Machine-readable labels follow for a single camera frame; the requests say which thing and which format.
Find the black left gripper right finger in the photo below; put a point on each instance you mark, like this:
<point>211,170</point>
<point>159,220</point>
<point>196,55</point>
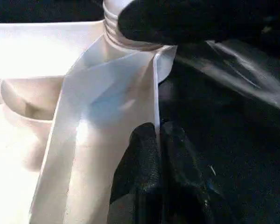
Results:
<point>186,182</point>

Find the black mat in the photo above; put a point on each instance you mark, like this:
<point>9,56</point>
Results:
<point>233,116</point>

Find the white plastic table leg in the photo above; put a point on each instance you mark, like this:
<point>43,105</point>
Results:
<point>113,23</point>

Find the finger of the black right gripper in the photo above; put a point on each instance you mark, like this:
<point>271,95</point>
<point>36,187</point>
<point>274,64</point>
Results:
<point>200,21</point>

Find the white plastic table top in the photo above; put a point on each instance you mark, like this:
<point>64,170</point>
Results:
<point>98,102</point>

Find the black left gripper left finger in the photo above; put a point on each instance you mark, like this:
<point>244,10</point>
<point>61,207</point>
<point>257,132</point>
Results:
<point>137,177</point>

